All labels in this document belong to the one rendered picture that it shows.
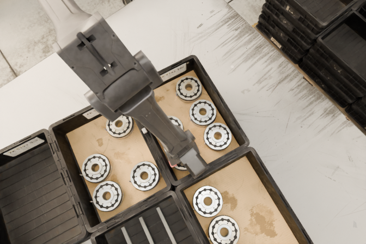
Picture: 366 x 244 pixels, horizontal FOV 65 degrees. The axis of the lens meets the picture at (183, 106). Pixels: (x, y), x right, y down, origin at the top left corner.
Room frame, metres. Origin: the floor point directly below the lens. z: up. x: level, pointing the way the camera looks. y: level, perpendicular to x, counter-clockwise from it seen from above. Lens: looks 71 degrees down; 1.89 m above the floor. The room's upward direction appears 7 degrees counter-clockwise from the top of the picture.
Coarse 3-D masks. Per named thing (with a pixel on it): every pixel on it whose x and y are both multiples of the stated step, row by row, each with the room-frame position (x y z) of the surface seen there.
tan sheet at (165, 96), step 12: (192, 72) 0.50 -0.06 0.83; (168, 84) 0.46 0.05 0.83; (156, 96) 0.42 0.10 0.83; (168, 96) 0.41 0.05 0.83; (204, 96) 0.39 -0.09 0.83; (168, 108) 0.36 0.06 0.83; (180, 108) 0.36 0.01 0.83; (216, 108) 0.34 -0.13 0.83; (216, 120) 0.29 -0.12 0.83; (192, 132) 0.25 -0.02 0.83; (204, 156) 0.16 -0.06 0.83; (216, 156) 0.15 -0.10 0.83
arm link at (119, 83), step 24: (48, 0) 0.32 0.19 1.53; (72, 0) 0.31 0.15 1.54; (72, 24) 0.25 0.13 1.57; (96, 24) 0.23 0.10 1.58; (72, 48) 0.20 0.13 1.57; (96, 48) 0.21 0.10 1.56; (120, 48) 0.21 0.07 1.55; (96, 72) 0.18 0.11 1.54; (120, 72) 0.18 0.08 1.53; (144, 72) 0.19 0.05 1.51; (120, 96) 0.16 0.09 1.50
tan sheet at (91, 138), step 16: (80, 128) 0.32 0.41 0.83; (96, 128) 0.32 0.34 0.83; (80, 144) 0.26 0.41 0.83; (96, 144) 0.25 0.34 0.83; (112, 144) 0.24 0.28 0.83; (128, 144) 0.24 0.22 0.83; (144, 144) 0.23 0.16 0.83; (80, 160) 0.20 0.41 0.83; (112, 160) 0.19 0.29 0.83; (128, 160) 0.18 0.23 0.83; (144, 160) 0.17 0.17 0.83; (112, 176) 0.13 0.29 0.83; (128, 176) 0.12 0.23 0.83; (144, 176) 0.11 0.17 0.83; (160, 176) 0.11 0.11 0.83; (128, 192) 0.06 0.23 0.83; (144, 192) 0.06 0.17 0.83; (96, 208) 0.02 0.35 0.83
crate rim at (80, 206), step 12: (84, 108) 0.37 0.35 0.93; (60, 120) 0.33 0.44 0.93; (60, 156) 0.20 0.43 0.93; (156, 156) 0.16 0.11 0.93; (72, 180) 0.12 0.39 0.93; (168, 180) 0.08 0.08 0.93; (72, 192) 0.08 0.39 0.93; (156, 192) 0.05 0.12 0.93; (84, 216) 0.00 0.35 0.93; (120, 216) -0.01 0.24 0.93; (96, 228) -0.04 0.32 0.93
